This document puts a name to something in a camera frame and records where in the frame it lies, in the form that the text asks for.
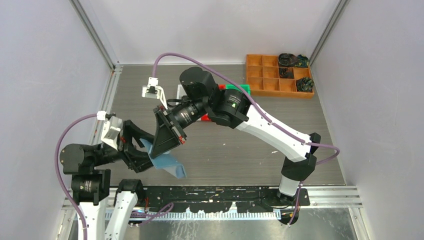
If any white plastic bin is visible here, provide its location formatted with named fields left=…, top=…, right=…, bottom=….
left=176, top=84, right=186, bottom=100

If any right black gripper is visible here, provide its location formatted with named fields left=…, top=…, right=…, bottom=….
left=150, top=98, right=210, bottom=159

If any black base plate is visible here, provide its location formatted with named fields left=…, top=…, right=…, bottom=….
left=136, top=186, right=296, bottom=214

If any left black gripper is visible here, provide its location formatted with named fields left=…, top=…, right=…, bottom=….
left=92, top=118, right=167, bottom=170

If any orange wooden compartment tray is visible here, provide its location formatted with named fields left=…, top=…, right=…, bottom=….
left=245, top=54, right=315, bottom=99

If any red plastic bin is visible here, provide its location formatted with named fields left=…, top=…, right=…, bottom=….
left=200, top=84, right=226, bottom=122

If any blue card holder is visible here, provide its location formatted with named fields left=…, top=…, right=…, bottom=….
left=140, top=138, right=187, bottom=179

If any green plastic bin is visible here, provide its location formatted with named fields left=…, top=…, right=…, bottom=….
left=225, top=84, right=251, bottom=96

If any dark rolled sock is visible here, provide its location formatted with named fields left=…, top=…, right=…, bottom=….
left=295, top=54, right=310, bottom=68
left=278, top=67, right=294, bottom=79
left=295, top=77, right=315, bottom=93
left=277, top=53, right=299, bottom=67

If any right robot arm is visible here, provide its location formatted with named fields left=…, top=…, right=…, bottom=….
left=149, top=67, right=321, bottom=206

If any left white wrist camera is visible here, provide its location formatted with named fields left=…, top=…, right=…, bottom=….
left=96, top=110, right=124, bottom=150

